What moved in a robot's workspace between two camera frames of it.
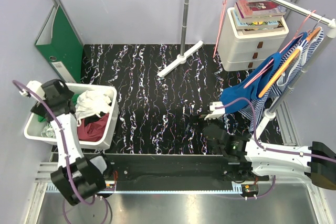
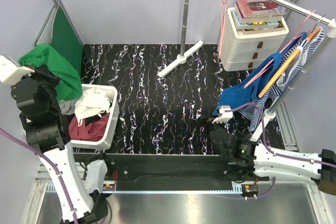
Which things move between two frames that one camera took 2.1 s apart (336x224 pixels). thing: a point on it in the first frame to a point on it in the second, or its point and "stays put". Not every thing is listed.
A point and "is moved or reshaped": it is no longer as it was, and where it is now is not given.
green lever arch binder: (61, 44) stays put
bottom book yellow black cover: (280, 28) stays put
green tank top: (42, 118) is moved or reshaped
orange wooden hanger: (286, 65) stays put
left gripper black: (40, 108) to (41, 71)
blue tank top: (244, 95) stays put
